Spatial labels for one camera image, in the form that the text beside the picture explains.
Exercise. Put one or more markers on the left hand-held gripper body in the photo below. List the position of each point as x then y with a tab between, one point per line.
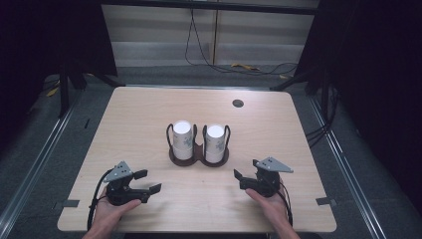
123	195

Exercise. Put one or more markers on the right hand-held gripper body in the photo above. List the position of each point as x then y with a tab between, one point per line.
267	182

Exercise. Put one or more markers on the dark brown double cup holder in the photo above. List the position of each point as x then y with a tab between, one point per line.
198	153

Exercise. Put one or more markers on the person's left hand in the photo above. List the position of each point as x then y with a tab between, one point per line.
109	214

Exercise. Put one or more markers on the person's right hand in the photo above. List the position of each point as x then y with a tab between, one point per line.
275	210

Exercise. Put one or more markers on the grey tape piece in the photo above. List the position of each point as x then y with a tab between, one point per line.
68	203
325	201

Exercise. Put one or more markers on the round dark table grommet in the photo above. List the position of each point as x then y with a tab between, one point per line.
238	103

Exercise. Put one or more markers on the yellow tape scrap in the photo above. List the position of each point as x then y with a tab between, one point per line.
52	91
245	67

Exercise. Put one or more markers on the black metal stand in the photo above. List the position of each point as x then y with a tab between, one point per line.
63	93

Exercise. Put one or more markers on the black curtain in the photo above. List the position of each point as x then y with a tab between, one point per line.
375	66
40	43

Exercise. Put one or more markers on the black overhead bar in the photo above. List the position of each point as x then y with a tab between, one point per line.
212	6

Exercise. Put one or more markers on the metal floor rail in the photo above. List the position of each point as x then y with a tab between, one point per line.
345	166
33	166

